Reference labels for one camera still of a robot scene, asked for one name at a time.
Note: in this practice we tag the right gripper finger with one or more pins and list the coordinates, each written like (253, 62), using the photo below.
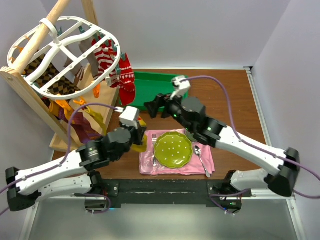
(153, 106)
(166, 112)

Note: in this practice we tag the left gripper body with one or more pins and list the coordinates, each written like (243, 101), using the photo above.
(121, 154)

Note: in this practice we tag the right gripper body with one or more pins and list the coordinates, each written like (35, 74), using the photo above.
(176, 106)

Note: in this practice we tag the purple yellow striped sock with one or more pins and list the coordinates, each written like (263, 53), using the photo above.
(83, 128)

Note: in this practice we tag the yellow monster sock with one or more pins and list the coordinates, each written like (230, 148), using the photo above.
(143, 147)

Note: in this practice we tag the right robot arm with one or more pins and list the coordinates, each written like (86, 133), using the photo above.
(278, 168)

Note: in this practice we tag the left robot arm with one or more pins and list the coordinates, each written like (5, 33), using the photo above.
(23, 186)

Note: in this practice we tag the wooden hanger stand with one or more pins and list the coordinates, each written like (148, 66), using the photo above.
(58, 114)

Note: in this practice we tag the white round sock hanger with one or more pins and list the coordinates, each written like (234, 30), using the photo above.
(82, 30)

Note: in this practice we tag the green plastic tray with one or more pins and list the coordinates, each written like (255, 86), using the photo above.
(148, 85)

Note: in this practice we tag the teal ceramic mug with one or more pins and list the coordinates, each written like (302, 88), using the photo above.
(190, 136)

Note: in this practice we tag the silver fork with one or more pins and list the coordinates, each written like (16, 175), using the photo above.
(154, 140)

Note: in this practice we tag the red patterned sock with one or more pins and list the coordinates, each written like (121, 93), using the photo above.
(127, 88)

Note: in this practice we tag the silver spoon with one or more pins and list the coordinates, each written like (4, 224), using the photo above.
(197, 151)

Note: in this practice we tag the green scalloped plate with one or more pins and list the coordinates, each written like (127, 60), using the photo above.
(173, 150)

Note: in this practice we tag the pink cloth napkin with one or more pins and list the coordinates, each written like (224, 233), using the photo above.
(194, 167)

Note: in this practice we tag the red white striped sock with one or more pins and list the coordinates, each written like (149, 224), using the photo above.
(105, 58)

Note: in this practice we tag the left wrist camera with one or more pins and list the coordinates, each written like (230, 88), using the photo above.
(129, 116)

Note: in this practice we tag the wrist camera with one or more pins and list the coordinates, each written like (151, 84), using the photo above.
(129, 116)
(181, 86)

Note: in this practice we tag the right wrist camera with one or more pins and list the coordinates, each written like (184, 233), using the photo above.
(181, 86)

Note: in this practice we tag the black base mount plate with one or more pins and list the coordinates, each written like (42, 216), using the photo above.
(167, 192)

